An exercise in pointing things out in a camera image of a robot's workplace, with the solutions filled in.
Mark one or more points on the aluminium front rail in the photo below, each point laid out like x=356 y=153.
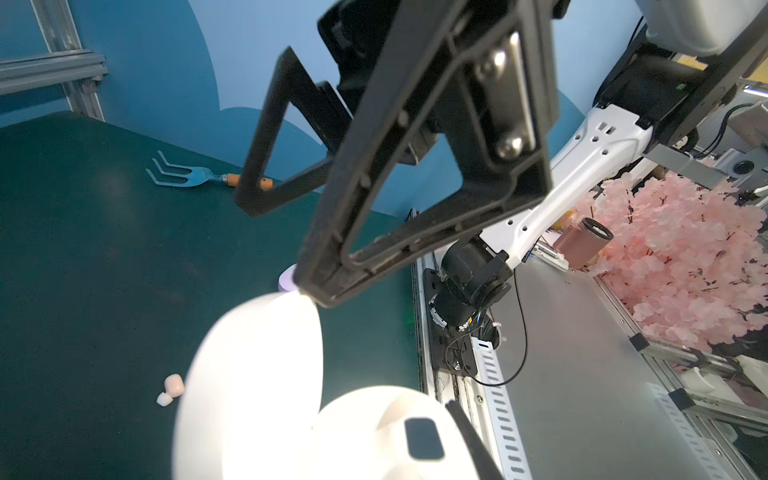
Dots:
x=480 y=384

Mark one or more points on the purple earbud charging case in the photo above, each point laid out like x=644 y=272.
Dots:
x=286 y=280

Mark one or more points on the pink earbud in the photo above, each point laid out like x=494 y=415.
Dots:
x=174 y=387

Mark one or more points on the aluminium back frame bar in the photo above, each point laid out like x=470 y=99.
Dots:
x=31 y=73

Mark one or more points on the pink artificial blossom pile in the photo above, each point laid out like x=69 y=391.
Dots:
x=685 y=261

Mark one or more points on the brown cylindrical cup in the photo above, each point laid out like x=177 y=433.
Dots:
x=581 y=243

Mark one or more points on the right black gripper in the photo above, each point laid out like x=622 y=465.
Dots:
x=477 y=74

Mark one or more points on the white earbud charging case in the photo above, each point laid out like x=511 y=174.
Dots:
x=253 y=409

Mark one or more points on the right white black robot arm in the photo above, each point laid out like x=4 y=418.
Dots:
x=682 y=63

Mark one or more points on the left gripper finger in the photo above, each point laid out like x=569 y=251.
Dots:
x=484 y=464

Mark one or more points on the blue garden fork wooden handle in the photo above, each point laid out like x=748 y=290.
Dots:
x=167 y=174

